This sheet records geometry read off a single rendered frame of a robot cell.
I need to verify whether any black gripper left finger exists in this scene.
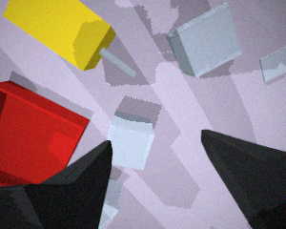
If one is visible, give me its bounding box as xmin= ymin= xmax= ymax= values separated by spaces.
xmin=0 ymin=140 xmax=112 ymax=229

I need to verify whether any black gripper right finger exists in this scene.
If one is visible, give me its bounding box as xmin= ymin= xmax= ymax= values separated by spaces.
xmin=201 ymin=129 xmax=286 ymax=229

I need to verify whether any red tray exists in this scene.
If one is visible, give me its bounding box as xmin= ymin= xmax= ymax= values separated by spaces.
xmin=0 ymin=80 xmax=90 ymax=186

